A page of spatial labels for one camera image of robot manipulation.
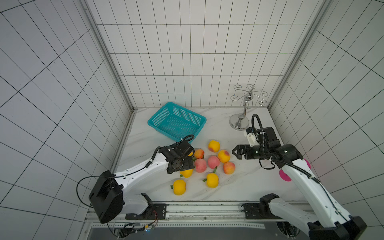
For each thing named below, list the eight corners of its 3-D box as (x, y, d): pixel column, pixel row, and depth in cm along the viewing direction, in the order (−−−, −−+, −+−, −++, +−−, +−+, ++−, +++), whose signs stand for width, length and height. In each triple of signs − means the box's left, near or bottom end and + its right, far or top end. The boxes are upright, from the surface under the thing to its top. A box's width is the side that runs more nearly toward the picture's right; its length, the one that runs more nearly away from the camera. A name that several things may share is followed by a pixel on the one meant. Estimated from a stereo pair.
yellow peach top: (208, 153, 95) (209, 149, 91) (207, 144, 99) (208, 140, 96) (219, 153, 95) (220, 149, 91) (218, 144, 99) (219, 140, 96)
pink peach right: (208, 168, 88) (209, 165, 84) (207, 159, 92) (208, 155, 88) (219, 168, 88) (220, 165, 84) (218, 159, 92) (219, 155, 88)
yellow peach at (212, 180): (206, 187, 81) (207, 184, 77) (205, 176, 85) (206, 173, 81) (218, 187, 81) (219, 184, 77) (217, 176, 85) (218, 173, 81)
